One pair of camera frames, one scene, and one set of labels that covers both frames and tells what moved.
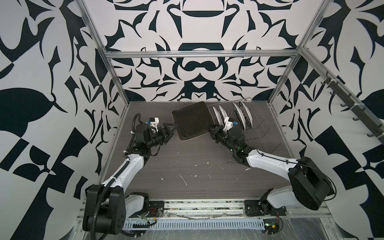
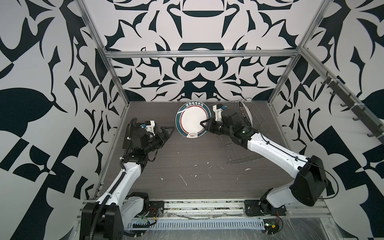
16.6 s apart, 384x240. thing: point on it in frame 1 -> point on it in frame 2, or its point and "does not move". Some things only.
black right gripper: [217, 128] -> [211, 125]
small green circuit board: [271, 226] does not move
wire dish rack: [244, 115] does not move
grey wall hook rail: [356, 107] does not move
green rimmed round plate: [218, 116] -> [189, 117]
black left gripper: [165, 138] does not move
